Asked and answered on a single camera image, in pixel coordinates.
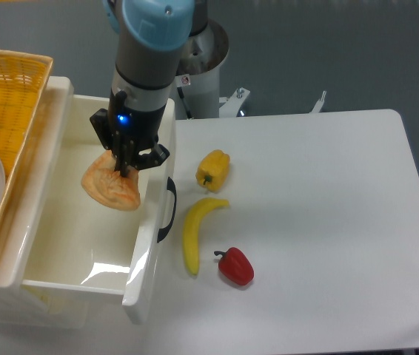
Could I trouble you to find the yellow bell pepper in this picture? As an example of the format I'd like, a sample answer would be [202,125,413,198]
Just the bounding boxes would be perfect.
[195,149,230,192]

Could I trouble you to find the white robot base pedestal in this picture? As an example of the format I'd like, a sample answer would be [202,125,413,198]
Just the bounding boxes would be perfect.
[170,19,250,120]

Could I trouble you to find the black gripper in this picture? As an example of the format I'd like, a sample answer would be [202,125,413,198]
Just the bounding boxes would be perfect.
[90,90,170,178]

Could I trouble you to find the white drawer cabinet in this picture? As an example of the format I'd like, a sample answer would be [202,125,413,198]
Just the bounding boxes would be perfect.
[0,76,74,326]

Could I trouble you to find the red bell pepper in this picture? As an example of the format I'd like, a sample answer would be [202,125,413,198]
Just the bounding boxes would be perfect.
[213,247,255,286]

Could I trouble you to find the black drawer handle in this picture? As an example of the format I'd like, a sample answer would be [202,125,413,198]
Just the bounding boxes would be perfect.
[157,177,178,243]

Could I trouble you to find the yellow woven basket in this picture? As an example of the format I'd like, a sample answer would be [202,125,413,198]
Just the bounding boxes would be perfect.
[0,50,53,227]

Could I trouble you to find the white upper drawer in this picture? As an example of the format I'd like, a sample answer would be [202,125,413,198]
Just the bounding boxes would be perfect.
[23,95,175,328]

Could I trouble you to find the white metal bracket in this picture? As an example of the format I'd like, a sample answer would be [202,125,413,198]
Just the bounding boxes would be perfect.
[311,90,326,114]

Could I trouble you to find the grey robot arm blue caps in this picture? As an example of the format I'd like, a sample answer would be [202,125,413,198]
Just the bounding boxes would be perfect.
[90,1,208,177]

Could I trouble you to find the yellow banana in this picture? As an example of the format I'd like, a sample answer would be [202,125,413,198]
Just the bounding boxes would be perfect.
[182,197,229,276]

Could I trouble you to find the orange triangle bread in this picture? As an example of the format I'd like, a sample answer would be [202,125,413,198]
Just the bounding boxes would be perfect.
[81,150,141,212]

